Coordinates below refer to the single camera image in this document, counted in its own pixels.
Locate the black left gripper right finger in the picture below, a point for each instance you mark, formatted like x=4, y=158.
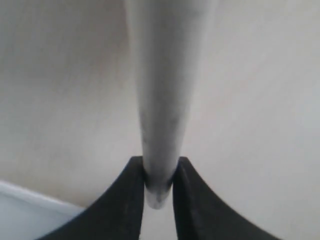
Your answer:
x=252, y=198

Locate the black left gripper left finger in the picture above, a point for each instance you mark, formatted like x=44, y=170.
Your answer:
x=115, y=215

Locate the wooden drumstick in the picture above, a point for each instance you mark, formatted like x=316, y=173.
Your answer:
x=166, y=40

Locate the white rectangular plastic tray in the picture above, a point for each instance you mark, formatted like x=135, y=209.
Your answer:
x=29, y=215

